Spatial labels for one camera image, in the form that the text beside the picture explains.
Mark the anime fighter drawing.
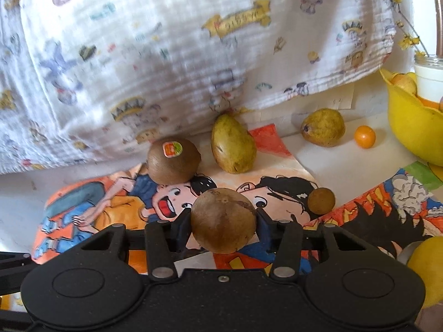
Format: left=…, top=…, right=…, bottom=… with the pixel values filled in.
left=214, top=160, right=443, bottom=276

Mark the green pear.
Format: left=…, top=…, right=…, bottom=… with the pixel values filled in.
left=300, top=108, right=345, bottom=148
left=211, top=114, right=257, bottom=174

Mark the kiwi with sticker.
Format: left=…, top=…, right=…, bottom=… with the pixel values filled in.
left=146, top=137, right=201, bottom=185

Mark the white jar with twigs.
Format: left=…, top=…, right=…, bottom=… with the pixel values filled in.
left=414, top=55, right=443, bottom=108

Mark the brown round fruit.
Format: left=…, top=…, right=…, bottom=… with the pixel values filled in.
left=191, top=187, right=257, bottom=254

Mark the small brown longan fruit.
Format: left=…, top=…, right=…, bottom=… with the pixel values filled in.
left=307, top=187, right=336, bottom=215

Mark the cartoon kids drawing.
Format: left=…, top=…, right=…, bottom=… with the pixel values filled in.
left=31, top=124, right=318, bottom=264

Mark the yellow plastic bowl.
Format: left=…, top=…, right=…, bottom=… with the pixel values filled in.
left=379, top=68, right=443, bottom=166

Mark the small orange citrus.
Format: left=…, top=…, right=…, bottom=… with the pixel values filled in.
left=354, top=125, right=376, bottom=149

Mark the white cartoon print cloth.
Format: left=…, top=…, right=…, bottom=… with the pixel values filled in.
left=1, top=0, right=403, bottom=174

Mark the yellow lemon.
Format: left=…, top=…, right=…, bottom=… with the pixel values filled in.
left=407, top=236, right=443, bottom=308

